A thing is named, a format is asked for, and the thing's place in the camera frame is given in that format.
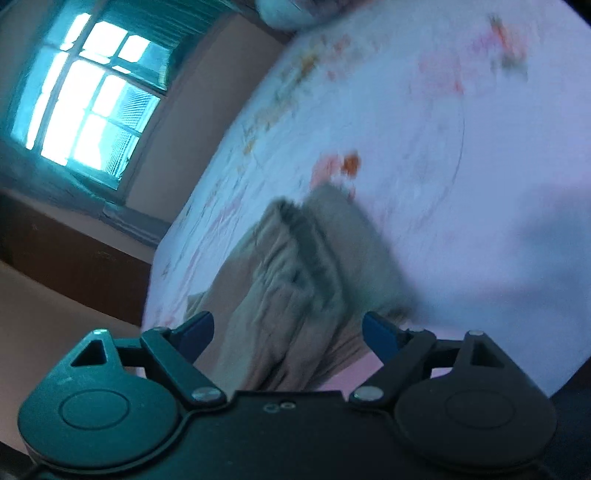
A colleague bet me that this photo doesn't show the beige pants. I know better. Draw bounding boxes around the beige pants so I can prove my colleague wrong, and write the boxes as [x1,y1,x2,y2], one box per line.
[184,184,419,394]

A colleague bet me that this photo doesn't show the floral white bed sheet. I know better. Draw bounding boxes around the floral white bed sheet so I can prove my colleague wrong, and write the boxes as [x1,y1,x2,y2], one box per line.
[142,0,591,398]

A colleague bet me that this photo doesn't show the grey curtain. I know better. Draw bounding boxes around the grey curtain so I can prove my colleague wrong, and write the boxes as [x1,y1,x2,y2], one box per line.
[99,0,234,90]
[0,138,172,247]

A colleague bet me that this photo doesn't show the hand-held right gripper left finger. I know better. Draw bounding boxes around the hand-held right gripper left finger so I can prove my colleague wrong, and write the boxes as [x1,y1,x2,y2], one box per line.
[70,311,227,408]

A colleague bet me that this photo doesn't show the window with white frame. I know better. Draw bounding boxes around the window with white frame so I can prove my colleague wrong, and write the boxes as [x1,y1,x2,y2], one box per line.
[8,7,168,186]

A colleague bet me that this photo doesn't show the brown wooden cabinet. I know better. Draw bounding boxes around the brown wooden cabinet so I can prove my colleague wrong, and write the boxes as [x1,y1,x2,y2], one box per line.
[0,190,154,328]

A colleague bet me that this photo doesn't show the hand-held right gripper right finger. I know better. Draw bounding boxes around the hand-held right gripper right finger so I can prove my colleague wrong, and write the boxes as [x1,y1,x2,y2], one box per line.
[348,311,507,408]

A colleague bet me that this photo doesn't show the pale pillow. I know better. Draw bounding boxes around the pale pillow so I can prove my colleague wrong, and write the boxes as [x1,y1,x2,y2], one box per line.
[255,0,358,31]

